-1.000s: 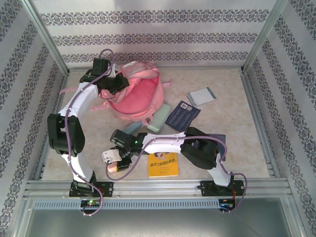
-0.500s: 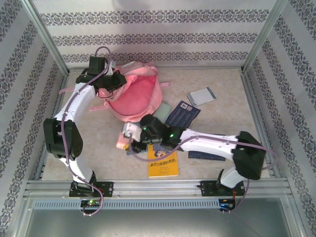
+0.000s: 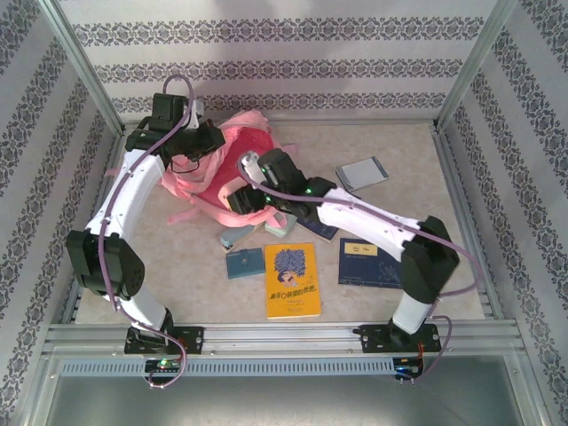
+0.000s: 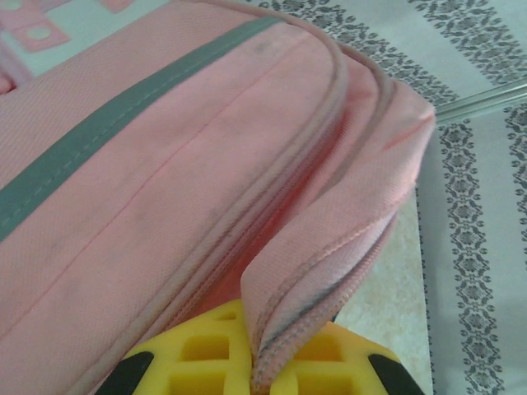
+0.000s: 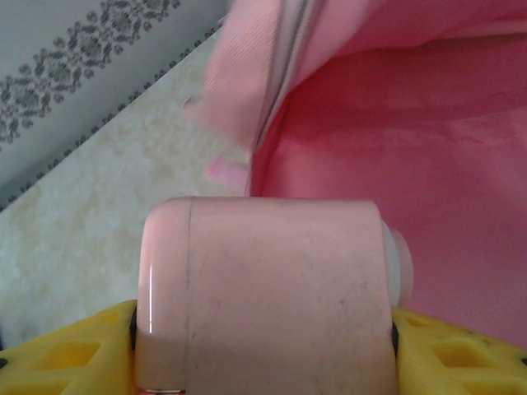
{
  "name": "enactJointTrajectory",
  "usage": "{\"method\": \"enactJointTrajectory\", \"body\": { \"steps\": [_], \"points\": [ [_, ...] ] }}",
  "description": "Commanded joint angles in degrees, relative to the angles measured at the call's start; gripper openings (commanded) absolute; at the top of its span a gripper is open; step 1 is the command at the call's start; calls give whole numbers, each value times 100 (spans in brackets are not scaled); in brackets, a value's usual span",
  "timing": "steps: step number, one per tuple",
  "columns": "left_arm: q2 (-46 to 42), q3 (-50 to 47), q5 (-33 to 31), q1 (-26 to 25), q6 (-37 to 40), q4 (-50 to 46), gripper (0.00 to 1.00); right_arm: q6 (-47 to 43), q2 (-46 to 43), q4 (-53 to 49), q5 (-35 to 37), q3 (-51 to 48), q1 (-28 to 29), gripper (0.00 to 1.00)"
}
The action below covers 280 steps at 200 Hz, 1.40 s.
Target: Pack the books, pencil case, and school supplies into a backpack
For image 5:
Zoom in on pink backpack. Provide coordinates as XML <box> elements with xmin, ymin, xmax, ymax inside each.
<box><xmin>180</xmin><ymin>0</ymin><xmax>527</xmax><ymax>351</ymax></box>

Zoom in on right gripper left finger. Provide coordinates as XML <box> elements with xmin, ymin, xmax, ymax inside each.
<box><xmin>0</xmin><ymin>299</ymin><xmax>139</xmax><ymax>395</ymax></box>

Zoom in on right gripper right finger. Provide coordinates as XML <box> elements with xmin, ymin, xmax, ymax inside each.
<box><xmin>390</xmin><ymin>306</ymin><xmax>527</xmax><ymax>395</ymax></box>

